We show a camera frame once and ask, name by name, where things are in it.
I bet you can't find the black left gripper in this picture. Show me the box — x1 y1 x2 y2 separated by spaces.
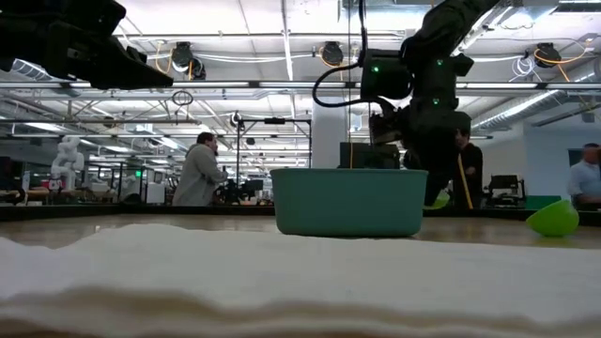
0 18 175 91

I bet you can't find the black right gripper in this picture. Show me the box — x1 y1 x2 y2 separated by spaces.
402 100 473 207

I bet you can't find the teal plastic container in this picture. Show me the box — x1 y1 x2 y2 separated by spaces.
270 167 429 238

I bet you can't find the person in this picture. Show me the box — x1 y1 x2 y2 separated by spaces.
449 127 485 211
566 142 601 211
171 131 230 207

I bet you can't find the white building column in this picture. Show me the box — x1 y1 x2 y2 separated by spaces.
311 96 348 170

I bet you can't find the white robot figure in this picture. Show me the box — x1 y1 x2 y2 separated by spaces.
49 134 86 192

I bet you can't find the white folded cloth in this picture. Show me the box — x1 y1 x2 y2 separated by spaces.
0 223 601 338

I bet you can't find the black ceiling cable reel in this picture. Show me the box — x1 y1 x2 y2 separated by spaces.
170 40 208 81
319 40 347 67
533 41 558 69

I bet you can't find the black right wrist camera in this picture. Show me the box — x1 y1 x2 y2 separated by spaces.
369 111 406 145

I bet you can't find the silver ceiling duct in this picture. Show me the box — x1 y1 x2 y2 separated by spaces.
470 58 601 132

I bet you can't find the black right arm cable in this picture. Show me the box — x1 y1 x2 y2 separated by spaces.
311 0 393 110

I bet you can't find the black gantry frame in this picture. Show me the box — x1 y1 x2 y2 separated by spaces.
233 115 314 203

